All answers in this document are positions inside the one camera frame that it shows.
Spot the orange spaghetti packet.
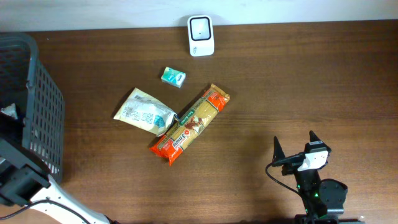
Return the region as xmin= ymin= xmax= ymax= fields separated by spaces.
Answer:
xmin=150 ymin=84 xmax=230 ymax=164

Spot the green tissue pack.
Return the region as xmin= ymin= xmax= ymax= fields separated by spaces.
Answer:
xmin=160 ymin=67 xmax=186 ymax=88

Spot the cream foil pouch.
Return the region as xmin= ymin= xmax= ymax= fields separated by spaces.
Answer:
xmin=113 ymin=88 xmax=178 ymax=136

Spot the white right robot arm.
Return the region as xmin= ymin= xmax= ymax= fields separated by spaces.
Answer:
xmin=274 ymin=131 xmax=361 ymax=224

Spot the white barcode scanner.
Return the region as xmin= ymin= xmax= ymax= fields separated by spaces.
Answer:
xmin=187 ymin=15 xmax=215 ymax=57

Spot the grey plastic basket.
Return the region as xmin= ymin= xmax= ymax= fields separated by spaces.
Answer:
xmin=1 ymin=33 xmax=65 ymax=183

